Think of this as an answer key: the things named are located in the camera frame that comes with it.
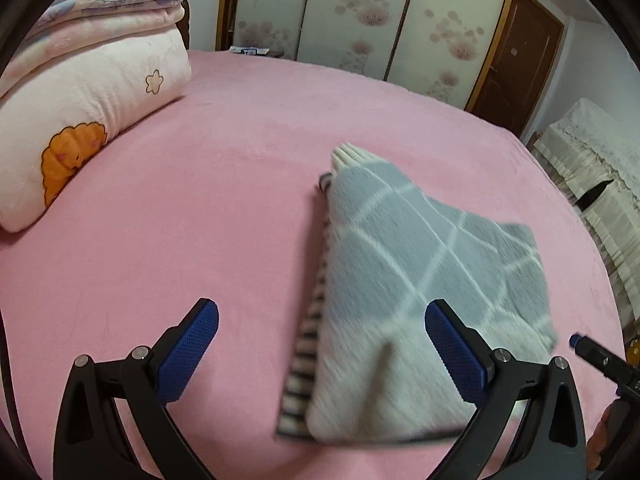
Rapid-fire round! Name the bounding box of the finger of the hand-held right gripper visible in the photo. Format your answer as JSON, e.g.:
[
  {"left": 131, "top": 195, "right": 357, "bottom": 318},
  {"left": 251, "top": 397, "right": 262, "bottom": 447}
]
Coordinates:
[{"left": 569, "top": 332, "right": 640, "bottom": 386}]

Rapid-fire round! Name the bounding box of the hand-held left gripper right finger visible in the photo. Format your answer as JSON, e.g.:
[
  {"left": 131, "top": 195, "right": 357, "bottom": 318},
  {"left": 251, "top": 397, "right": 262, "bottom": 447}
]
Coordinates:
[{"left": 424, "top": 299, "right": 587, "bottom": 480}]

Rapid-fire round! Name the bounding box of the brown wooden door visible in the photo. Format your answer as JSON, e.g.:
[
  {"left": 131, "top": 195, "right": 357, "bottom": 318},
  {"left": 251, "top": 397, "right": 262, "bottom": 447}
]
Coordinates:
[{"left": 470, "top": 0, "right": 566, "bottom": 136}]

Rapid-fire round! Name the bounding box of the pink plush bed blanket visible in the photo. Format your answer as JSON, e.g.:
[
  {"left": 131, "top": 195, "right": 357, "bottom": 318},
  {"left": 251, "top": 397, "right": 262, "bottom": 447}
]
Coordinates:
[{"left": 0, "top": 49, "right": 628, "bottom": 480}]

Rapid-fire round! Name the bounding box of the folded striped garment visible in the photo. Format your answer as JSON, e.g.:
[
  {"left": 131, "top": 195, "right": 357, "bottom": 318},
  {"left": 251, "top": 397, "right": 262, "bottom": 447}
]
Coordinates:
[{"left": 274, "top": 172, "right": 341, "bottom": 438}]

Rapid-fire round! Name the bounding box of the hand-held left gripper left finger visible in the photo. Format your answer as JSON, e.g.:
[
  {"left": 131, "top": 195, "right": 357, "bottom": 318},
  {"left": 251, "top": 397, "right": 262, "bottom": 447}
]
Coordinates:
[{"left": 52, "top": 297, "right": 221, "bottom": 480}]

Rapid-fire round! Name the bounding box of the floral sliding door wardrobe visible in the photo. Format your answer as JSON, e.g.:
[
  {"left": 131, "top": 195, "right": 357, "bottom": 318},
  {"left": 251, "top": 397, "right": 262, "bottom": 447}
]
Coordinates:
[{"left": 215, "top": 0, "right": 521, "bottom": 111}]

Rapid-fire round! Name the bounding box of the blue beige diamond knit sweater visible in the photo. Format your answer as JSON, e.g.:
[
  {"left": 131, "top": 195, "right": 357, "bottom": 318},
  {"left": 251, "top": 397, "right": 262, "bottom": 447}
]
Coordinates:
[{"left": 305, "top": 142, "right": 560, "bottom": 446}]

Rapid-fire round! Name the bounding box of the person's right hand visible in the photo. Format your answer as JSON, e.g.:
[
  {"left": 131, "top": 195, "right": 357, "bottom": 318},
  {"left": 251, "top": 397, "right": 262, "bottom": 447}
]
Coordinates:
[{"left": 586, "top": 400, "right": 618, "bottom": 472}]

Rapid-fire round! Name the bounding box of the pink cartoon pillow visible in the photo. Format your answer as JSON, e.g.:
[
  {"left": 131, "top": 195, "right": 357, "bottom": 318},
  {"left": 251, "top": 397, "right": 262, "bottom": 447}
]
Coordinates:
[{"left": 0, "top": 27, "right": 193, "bottom": 233}]

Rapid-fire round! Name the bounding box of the dark wooden headboard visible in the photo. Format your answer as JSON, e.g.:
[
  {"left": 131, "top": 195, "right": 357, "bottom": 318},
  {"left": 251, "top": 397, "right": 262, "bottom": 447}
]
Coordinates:
[{"left": 179, "top": 0, "right": 192, "bottom": 52}]

